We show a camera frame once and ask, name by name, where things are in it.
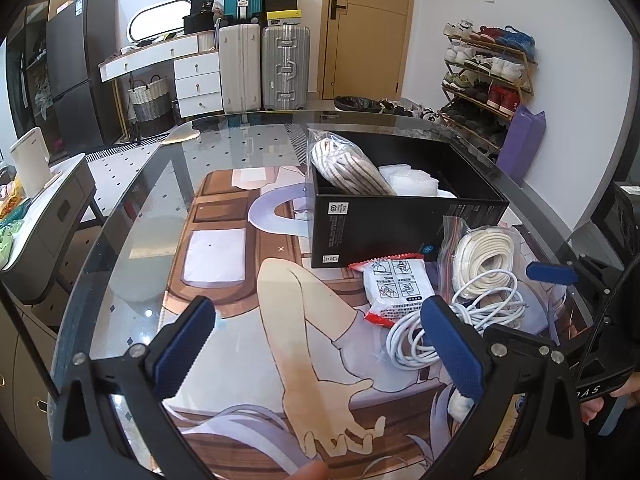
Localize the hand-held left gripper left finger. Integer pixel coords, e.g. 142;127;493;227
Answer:
50;295;218;480

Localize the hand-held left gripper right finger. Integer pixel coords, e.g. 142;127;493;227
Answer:
420;295;591;480

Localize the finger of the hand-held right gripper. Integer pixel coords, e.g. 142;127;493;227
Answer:
526;255;621;292

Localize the white cable bundle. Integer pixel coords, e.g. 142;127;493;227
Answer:
387;270;531;372

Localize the white rope coil zip bag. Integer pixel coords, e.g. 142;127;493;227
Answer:
437;216;526;306

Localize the white packet with red edges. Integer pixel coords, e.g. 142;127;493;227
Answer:
348;255;437;330

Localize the black cardboard box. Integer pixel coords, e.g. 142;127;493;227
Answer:
305;122;511;270

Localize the white bubble wrap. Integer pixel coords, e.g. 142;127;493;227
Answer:
378;162;458;198

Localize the striped rope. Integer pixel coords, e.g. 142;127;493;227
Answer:
307;127;398;196

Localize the white soft cloth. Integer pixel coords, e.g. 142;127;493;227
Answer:
447;387;476;420

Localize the person's right hand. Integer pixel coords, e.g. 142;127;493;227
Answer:
582;372;640;426

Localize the person's left hand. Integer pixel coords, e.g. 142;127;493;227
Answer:
281;460;331;480

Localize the printed anime desk mat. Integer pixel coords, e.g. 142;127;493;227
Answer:
160;165;596;480

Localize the purple bag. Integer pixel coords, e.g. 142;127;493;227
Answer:
495;105;547;186

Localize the grey low cabinet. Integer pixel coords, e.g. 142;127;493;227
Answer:
0;285;66;480

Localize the grey side table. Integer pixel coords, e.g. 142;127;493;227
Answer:
0;152;107;306

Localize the wooden shoe rack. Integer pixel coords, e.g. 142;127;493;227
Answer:
440;19;541;151

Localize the patterned rug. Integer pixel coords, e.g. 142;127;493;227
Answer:
85;125;311;241

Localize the green snack packet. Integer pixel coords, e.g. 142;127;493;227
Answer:
0;217;27;263

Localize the group of shoes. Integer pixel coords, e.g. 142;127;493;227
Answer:
442;19;538;148

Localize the pile of floor shoes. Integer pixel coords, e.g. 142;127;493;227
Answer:
377;99;451;125

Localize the yellow snack packet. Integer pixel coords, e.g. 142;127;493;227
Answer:
0;180;22;217

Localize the woven laundry basket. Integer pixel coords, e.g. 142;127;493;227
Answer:
127;75;176;123

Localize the black floor bag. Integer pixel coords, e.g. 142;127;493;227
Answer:
332;96;381;112

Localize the white vanity desk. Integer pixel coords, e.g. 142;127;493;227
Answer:
98;30;224;141

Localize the white suitcase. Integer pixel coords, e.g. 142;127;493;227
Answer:
218;23;263;113

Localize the wooden door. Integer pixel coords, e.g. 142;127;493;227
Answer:
319;0;418;101

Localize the dark grey fridge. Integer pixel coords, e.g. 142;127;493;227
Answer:
46;0;123;156

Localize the silver suitcase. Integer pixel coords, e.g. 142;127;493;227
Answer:
261;25;312;111

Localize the oval mirror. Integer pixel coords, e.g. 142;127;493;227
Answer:
127;0;193;43

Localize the black glass cabinet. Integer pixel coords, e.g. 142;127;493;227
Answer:
5;0;56;131

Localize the black cable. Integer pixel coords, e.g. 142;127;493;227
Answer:
570;255;640;386

